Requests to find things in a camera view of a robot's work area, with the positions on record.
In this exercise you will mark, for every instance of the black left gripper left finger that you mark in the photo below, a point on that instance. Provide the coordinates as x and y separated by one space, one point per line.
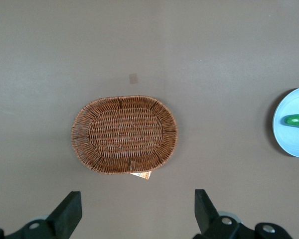
64 216

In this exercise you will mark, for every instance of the green cucumber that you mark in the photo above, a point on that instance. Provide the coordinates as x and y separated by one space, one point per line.
297 120

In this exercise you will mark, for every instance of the brown oval wicker basket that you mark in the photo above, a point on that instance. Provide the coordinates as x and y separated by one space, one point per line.
124 134

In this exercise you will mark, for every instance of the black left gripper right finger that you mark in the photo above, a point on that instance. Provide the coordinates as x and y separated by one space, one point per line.
209 219

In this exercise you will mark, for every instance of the light blue round plate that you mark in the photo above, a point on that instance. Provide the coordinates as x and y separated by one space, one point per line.
291 139

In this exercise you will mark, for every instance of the orange white paper tag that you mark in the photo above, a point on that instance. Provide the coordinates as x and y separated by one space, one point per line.
143 175

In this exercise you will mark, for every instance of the brown square tape patch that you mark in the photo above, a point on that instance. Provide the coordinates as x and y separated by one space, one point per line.
133 79

